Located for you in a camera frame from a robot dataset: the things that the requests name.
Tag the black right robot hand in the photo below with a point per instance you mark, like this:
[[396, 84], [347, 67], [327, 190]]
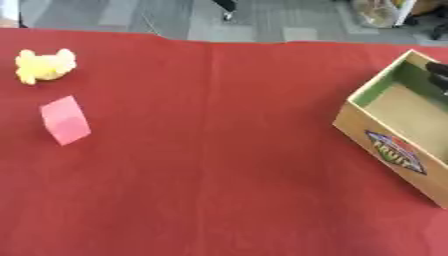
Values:
[[439, 75]]

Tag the tan cardboard box green inside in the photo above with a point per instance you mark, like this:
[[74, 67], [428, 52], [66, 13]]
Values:
[[385, 140]]

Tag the black chair base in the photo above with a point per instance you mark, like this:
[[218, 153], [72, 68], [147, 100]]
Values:
[[438, 28]]

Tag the clear plastic bag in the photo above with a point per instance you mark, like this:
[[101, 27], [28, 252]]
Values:
[[376, 13]]

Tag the black chair leg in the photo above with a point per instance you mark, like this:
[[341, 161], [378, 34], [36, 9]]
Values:
[[226, 8]]

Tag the pink foam block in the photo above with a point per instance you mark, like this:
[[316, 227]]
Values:
[[65, 123]]

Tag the yellow soft toy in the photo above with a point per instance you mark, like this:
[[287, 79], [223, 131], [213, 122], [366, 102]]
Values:
[[44, 66]]

